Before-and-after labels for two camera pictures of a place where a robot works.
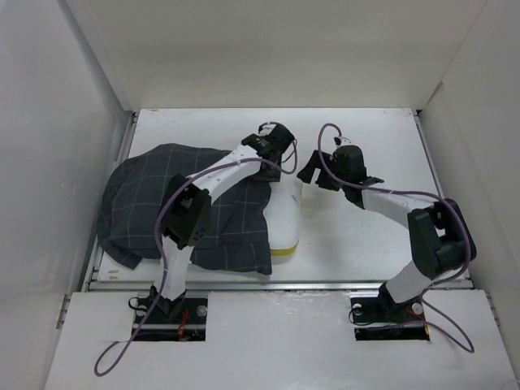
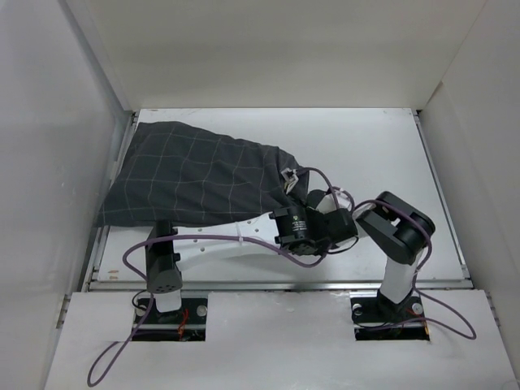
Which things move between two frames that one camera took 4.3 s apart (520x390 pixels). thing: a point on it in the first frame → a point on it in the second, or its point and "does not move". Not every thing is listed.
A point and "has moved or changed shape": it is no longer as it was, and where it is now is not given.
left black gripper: x=270 y=175 → x=324 y=250
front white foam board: x=279 y=340 does not move
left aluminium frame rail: x=63 y=308 does not move
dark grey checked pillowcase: x=239 y=238 has moved or changed shape
